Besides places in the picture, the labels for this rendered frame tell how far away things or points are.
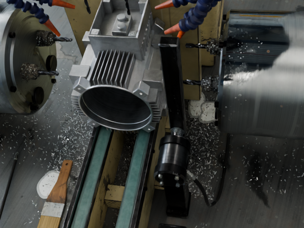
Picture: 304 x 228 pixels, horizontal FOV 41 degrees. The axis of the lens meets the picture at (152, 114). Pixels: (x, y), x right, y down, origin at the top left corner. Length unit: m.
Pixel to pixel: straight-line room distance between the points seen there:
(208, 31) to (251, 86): 0.38
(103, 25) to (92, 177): 0.32
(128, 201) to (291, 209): 0.37
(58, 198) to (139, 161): 0.24
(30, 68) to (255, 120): 0.47
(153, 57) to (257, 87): 0.24
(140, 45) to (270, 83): 0.26
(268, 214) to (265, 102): 0.31
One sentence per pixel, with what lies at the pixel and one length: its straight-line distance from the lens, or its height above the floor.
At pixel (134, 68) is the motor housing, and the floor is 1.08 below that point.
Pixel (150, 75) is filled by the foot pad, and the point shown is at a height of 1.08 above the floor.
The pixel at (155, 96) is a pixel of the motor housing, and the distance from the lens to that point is 0.79.
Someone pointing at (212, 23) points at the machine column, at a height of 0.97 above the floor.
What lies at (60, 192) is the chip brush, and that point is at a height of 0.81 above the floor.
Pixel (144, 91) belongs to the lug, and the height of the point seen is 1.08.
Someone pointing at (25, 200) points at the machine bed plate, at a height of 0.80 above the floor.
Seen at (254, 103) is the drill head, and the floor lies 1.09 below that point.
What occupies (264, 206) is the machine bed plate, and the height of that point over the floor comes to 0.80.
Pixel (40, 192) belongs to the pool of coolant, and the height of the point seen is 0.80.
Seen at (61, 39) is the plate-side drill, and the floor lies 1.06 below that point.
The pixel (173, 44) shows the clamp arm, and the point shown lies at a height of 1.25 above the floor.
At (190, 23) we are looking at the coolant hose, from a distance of 0.66.
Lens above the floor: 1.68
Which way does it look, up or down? 54 degrees down
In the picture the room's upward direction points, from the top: 11 degrees counter-clockwise
